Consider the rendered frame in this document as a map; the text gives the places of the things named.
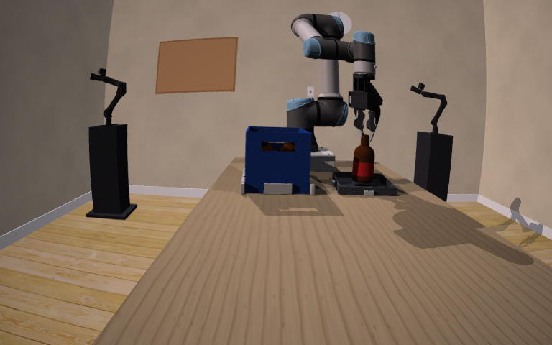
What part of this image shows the blue plastic crate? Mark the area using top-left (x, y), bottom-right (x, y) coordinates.
top-left (244, 126), bottom-right (312, 194)

